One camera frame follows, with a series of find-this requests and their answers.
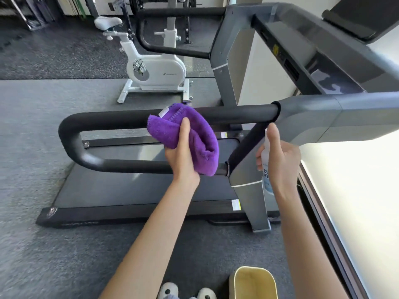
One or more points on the person's left hand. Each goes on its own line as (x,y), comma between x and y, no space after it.
(180,158)

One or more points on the person's right hand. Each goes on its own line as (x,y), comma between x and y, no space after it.
(282,165)

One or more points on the person's left thumb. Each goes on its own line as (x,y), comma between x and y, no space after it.
(185,129)

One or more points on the person's right thumb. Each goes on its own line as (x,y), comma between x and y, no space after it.
(274,136)

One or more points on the purple microfiber cloth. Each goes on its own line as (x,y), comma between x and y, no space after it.
(196,133)

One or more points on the white spray bottle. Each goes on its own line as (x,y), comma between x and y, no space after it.
(267,174)

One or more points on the person's right forearm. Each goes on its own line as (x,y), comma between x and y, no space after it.
(307,245)

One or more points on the person's left forearm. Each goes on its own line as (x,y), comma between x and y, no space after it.
(146,239)

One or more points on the grey black treadmill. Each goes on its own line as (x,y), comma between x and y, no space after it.
(249,90)

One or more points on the white exercise bike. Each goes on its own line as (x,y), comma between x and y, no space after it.
(149,65)

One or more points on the black weight rack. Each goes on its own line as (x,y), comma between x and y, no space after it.
(162,18)

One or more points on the black rubber gym mat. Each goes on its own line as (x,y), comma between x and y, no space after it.
(62,49)

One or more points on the cream yellow bin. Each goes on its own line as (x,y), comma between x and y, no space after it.
(253,283)

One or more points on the white slipper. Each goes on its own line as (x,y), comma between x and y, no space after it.
(206,294)
(168,291)

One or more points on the metal frame gym machine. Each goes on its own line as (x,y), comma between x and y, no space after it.
(28,10)

